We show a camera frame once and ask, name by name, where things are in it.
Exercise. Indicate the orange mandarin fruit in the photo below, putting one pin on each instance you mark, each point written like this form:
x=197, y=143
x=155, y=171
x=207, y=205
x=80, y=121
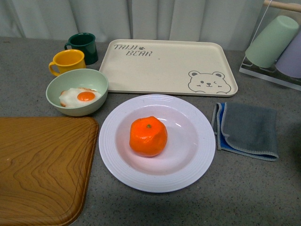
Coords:
x=148, y=136

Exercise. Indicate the white round plate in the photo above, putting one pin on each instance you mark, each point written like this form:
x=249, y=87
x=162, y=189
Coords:
x=187, y=156

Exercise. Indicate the beige bear serving tray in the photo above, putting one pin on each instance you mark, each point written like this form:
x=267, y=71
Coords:
x=171, y=67

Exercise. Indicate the light green bowl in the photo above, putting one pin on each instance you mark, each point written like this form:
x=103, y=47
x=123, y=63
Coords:
x=79, y=78

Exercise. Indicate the fake fried egg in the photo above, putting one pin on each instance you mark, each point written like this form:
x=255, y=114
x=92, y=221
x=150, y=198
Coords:
x=77, y=97

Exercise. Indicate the dark green mug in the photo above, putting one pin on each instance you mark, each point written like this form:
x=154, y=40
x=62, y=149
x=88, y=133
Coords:
x=84, y=42

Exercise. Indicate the yellow mug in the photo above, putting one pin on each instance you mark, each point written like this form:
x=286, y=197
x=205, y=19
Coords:
x=67, y=60

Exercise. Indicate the grey blue folded cloth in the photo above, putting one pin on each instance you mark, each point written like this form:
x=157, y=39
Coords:
x=246, y=130

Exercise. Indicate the wooden cutting board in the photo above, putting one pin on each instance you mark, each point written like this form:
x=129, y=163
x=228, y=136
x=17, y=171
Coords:
x=45, y=165

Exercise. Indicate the clear acrylic cup rack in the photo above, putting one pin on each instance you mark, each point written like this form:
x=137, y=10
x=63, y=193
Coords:
x=272, y=74

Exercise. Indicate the light green plastic cup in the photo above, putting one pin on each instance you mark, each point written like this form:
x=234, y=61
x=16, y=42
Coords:
x=267, y=47

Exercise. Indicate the lavender plastic cup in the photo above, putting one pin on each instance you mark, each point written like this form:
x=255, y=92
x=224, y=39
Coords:
x=289, y=63

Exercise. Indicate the wooden rack handle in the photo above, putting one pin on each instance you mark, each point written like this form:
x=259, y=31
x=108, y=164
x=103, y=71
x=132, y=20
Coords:
x=294, y=7

